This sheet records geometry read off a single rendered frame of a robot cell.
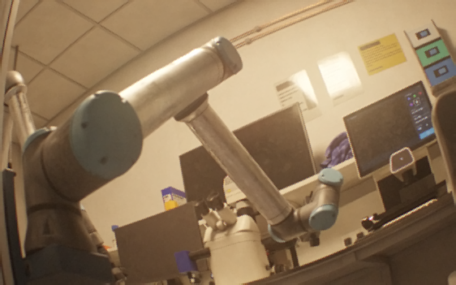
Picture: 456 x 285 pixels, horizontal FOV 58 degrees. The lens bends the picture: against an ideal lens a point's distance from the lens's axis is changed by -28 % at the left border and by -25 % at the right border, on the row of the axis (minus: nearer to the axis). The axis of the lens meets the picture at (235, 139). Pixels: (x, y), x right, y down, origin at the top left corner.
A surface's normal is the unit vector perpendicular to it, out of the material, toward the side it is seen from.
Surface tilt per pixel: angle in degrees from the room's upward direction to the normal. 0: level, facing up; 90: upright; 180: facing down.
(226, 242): 90
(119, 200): 90
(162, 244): 86
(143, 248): 86
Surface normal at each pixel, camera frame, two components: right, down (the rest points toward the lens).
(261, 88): -0.48, -0.28
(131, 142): 0.74, -0.38
